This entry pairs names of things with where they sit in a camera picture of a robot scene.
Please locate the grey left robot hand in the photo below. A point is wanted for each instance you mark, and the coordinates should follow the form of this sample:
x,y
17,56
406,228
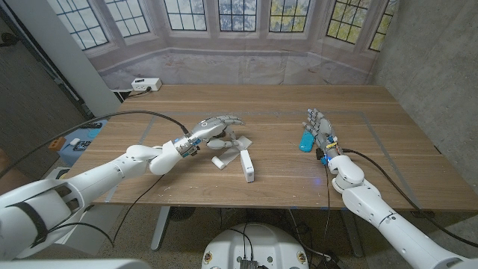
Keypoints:
x,y
207,130

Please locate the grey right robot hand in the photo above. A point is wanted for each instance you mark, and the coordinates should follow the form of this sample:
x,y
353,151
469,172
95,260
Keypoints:
x,y
324,129

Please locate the white gauze bandage strip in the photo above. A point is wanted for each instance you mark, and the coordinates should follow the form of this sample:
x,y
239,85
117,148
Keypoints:
x,y
231,154

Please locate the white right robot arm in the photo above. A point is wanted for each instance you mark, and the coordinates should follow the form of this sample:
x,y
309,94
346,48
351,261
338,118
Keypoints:
x,y
384,220

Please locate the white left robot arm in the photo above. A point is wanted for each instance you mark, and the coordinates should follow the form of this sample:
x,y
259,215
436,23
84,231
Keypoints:
x,y
104,175

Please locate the white USB stick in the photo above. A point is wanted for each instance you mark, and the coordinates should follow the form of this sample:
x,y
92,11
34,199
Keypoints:
x,y
246,166

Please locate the blue plastic case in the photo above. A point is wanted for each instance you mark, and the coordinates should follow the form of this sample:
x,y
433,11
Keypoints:
x,y
306,142

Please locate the white power strip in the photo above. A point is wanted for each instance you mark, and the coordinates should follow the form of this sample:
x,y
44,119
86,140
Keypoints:
x,y
146,84

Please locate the printed window backdrop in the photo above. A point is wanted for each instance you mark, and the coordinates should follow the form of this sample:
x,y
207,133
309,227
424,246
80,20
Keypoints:
x,y
239,60

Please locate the black round fan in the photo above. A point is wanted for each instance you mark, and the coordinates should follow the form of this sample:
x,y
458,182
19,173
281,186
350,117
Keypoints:
x,y
182,213

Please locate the grey table leg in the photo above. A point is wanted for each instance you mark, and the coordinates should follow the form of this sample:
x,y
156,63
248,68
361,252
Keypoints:
x,y
352,233
160,228

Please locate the black remote control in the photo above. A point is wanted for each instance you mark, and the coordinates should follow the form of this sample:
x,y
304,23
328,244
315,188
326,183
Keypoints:
x,y
90,125

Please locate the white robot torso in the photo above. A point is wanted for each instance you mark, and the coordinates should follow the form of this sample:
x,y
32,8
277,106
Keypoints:
x,y
257,246

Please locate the black power adapter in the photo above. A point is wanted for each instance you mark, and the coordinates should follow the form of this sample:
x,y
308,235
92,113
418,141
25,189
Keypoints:
x,y
330,263

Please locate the orange brick block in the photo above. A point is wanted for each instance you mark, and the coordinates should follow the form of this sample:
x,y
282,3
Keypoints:
x,y
56,143

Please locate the white black floor mat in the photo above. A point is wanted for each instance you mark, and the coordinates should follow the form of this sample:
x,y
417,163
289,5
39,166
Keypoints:
x,y
56,173

